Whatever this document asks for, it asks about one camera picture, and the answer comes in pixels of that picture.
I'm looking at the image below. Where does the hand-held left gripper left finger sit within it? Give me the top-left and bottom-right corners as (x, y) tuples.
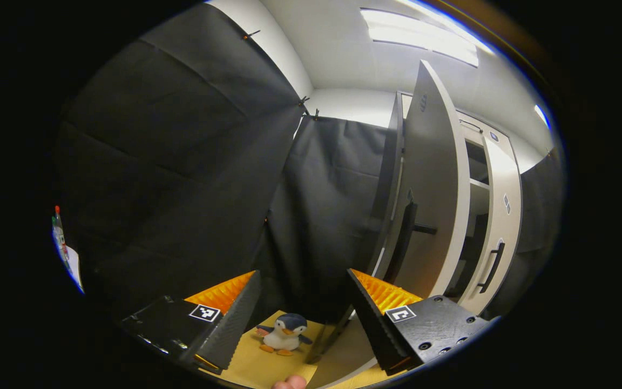
(118, 270), (264, 376)

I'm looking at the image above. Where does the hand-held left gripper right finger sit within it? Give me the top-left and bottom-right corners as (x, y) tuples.
(343, 269), (494, 377)

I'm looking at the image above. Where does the white cabinet door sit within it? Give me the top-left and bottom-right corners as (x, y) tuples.
(307, 59), (472, 389)
(458, 135), (523, 317)

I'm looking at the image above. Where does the white cabinet drawer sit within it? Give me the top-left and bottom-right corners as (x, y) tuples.
(454, 111), (518, 160)

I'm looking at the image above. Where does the penguin plush toy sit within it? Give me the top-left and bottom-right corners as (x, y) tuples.
(255, 313), (314, 357)

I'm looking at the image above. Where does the black backdrop cloth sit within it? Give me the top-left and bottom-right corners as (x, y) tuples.
(52, 3), (403, 325)
(516, 149), (565, 281)

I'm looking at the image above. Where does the small ceiling light panel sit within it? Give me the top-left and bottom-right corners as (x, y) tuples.
(533, 104), (552, 130)

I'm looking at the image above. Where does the large ceiling light panel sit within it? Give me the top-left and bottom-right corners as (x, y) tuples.
(360, 8), (480, 68)

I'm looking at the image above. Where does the black door handle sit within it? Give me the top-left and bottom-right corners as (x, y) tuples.
(384, 201), (438, 284)
(477, 242), (506, 294)

